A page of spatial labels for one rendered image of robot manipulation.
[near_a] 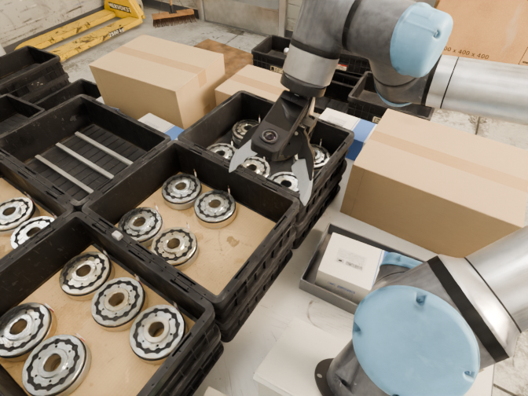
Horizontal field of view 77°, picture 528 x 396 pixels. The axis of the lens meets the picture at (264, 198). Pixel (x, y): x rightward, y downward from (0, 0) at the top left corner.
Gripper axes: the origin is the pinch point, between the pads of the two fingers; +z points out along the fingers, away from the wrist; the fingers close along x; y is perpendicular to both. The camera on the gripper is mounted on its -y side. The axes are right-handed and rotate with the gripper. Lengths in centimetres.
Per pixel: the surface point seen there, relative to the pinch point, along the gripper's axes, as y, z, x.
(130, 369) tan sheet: -22.6, 33.0, 9.1
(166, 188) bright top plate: 13.9, 20.6, 28.0
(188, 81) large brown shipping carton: 54, 6, 48
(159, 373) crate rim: -25.5, 22.1, 1.8
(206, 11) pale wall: 322, 23, 188
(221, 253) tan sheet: 4.4, 23.3, 5.9
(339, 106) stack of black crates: 151, 21, 3
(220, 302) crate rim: -12.3, 17.6, -1.1
